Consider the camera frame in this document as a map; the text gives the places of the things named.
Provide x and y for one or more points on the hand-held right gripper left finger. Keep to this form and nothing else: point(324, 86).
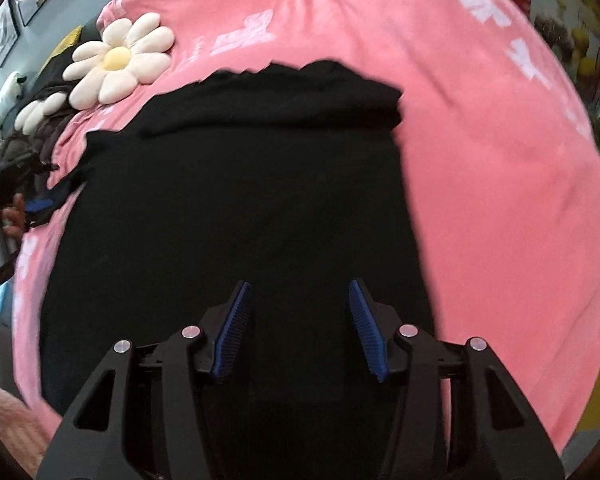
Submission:
point(232, 332)

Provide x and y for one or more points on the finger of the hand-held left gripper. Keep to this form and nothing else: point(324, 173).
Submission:
point(39, 206)

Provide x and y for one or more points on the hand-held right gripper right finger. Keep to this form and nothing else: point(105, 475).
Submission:
point(369, 332)

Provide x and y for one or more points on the black small garment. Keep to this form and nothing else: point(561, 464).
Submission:
point(255, 185)

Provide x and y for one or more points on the person's left hand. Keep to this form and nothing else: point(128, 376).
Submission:
point(14, 217)

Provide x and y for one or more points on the dark brown quilted jacket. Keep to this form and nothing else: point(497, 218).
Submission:
point(50, 137)

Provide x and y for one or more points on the white flower pillow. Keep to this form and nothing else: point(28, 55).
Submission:
point(35, 110)

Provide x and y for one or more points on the white plush toy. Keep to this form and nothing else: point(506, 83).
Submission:
point(5, 102)

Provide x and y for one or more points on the white daisy pillow yellow centre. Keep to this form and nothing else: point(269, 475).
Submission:
point(115, 60)

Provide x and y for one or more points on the pink printed blanket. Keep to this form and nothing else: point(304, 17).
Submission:
point(490, 160)

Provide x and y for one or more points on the yellow and purple flowers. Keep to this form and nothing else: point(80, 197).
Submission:
point(580, 45)

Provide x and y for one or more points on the small framed wall picture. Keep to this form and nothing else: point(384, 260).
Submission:
point(2, 32)

